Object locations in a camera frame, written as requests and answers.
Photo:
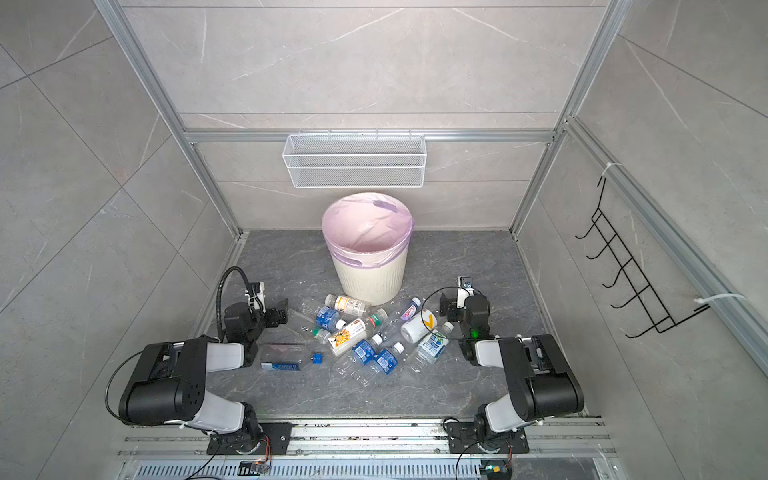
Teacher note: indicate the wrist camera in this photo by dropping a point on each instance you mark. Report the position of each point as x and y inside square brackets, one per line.
[255, 296]
[464, 291]

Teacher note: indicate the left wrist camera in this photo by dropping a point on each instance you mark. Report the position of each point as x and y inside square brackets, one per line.
[255, 296]

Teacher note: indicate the cream ribbed trash bin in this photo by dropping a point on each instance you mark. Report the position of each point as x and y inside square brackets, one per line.
[374, 272]

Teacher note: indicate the orange white label bottle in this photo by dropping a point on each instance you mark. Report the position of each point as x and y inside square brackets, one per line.
[347, 305]

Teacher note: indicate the small blue label bottle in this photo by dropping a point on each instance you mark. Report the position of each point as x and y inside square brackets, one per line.
[320, 315]

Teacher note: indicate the blue cap clear bottle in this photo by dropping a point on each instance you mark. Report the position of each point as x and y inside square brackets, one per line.
[288, 357]

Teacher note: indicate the peacock label tea bottle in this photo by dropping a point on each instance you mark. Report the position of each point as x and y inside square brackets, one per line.
[357, 330]

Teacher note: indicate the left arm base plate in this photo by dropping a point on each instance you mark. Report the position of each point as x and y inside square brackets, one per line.
[273, 435]

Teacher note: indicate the green blue label bottle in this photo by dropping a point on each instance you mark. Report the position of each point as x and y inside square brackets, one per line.
[430, 348]

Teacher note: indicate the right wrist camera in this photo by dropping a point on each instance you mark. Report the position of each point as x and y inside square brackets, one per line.
[464, 291]

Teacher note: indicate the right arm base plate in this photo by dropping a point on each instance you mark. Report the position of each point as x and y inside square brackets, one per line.
[467, 438]

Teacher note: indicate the pink bin liner bag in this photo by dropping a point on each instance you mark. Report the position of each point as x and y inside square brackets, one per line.
[367, 230]

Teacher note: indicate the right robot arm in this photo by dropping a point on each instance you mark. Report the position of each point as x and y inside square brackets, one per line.
[540, 382]

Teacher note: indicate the black wire hook rack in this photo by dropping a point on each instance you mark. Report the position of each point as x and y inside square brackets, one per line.
[628, 271]

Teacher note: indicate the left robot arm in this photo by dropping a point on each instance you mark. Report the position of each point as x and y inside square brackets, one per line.
[168, 383]

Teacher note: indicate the Ganten purple label bottle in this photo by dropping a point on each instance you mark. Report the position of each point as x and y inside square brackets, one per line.
[392, 326]

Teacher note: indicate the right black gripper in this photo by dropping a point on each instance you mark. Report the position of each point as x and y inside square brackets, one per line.
[450, 305]

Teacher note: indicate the white wire mesh basket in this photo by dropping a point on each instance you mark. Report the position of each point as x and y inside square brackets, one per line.
[360, 160]

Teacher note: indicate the aluminium mounting rail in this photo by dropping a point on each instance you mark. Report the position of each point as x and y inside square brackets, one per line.
[325, 438]

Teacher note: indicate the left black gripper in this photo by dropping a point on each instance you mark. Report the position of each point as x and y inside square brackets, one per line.
[274, 313]

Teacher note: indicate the blue label water bottle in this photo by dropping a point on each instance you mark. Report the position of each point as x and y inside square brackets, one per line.
[352, 363]

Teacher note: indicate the white yellow V bottle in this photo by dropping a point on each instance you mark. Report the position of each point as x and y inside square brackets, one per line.
[418, 326]

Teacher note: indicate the green band clear bottle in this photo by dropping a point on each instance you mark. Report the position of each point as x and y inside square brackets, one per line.
[309, 330]

